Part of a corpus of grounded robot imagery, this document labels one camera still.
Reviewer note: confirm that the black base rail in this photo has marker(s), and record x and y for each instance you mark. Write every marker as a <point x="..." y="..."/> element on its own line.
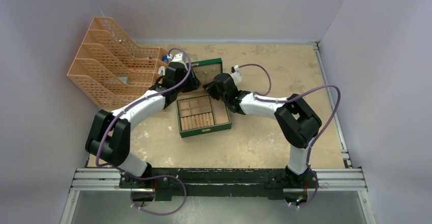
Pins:
<point x="164" y="183"/>

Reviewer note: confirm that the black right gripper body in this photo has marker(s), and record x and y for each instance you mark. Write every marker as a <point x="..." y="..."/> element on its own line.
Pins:
<point x="222" y="98"/>

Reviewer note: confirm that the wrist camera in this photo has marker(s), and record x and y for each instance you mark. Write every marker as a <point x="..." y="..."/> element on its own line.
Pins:
<point x="178" y="58"/>
<point x="235" y="74"/>

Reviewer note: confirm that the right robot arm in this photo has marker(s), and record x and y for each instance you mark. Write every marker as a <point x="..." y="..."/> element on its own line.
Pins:
<point x="297" y="120"/>

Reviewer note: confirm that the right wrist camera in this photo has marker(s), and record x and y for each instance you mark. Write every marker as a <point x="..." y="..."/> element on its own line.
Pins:
<point x="235" y="74"/>

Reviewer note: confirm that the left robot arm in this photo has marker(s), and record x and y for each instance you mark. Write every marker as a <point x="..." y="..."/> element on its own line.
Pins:
<point x="109" y="136"/>

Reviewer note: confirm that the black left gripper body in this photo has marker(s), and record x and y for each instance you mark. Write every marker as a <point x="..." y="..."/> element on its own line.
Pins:
<point x="187" y="84"/>

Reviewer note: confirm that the orange mesh file organizer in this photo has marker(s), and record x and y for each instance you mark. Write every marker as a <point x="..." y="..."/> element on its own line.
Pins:
<point x="111" y="69"/>

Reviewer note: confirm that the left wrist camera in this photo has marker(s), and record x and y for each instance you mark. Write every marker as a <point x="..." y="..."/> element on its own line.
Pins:
<point x="178" y="58"/>

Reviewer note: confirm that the green jewelry box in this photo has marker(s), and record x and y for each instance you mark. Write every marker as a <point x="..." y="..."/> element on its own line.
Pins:
<point x="197" y="112"/>

